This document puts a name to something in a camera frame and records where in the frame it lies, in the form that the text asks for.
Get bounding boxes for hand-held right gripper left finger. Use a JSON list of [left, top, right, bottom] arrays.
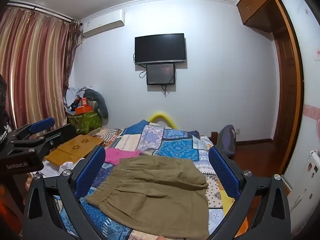
[[22, 145, 106, 240]]

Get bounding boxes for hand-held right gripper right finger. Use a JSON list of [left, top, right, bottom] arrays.
[[208, 145, 292, 240]]

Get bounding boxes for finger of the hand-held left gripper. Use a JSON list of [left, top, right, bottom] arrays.
[[11, 124, 77, 155], [5, 117, 55, 143]]

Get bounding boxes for khaki pants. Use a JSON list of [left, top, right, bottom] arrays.
[[85, 154, 210, 240]]

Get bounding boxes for wooden lap tray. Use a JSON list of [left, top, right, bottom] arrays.
[[45, 134, 105, 166]]

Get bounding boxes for green storage box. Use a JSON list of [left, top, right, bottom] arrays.
[[66, 110, 103, 134]]

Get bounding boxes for grey backpack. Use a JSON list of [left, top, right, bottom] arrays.
[[216, 124, 237, 158]]

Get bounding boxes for white cloth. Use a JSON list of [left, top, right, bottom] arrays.
[[41, 160, 75, 178]]

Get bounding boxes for pink garment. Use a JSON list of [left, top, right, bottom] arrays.
[[104, 148, 141, 165]]

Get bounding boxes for orange box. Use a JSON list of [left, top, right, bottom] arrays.
[[74, 106, 93, 115]]

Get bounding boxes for pile of clothes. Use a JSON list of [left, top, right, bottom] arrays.
[[65, 86, 87, 110]]

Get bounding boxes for striped pink curtain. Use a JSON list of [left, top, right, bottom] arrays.
[[0, 4, 82, 140]]

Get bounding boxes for grey plush pillow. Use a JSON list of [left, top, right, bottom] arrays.
[[84, 89, 109, 119]]

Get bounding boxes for blue patchwork blanket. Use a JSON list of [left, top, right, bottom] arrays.
[[54, 119, 250, 240]]

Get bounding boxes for yellow hoop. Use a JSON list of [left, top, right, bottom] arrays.
[[147, 111, 179, 128]]

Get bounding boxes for curtain rod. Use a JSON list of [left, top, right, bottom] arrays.
[[6, 2, 75, 22]]

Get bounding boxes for white air conditioner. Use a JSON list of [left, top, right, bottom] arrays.
[[81, 9, 125, 37]]

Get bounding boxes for frosted wardrobe door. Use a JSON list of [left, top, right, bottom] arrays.
[[280, 0, 320, 230]]

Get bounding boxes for wooden overhead cabinet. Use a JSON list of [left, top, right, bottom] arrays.
[[236, 0, 290, 33]]

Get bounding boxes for small black wall monitor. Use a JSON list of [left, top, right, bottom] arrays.
[[146, 64, 175, 85]]

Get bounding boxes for black wall television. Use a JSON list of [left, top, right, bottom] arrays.
[[134, 33, 187, 65]]

